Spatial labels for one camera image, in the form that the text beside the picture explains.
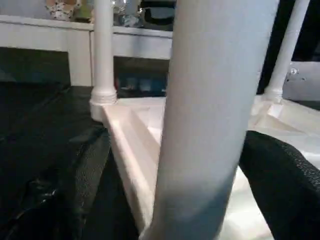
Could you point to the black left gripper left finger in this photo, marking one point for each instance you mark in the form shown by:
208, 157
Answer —
80, 180

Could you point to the white plastic table top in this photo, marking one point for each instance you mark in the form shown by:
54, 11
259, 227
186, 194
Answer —
135, 145

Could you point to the white plastic table leg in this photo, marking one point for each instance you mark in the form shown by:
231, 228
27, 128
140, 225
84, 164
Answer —
210, 110
287, 50
103, 50

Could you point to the beige plush toy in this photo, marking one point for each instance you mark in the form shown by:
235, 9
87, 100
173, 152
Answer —
62, 7

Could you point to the white flat panel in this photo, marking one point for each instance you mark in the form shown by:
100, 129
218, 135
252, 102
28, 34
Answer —
305, 82

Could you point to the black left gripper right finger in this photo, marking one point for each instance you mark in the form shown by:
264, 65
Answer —
285, 190

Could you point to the black work mat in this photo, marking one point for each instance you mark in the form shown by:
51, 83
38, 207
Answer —
40, 130

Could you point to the white cabinet with glass doors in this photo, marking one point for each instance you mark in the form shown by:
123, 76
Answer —
40, 37

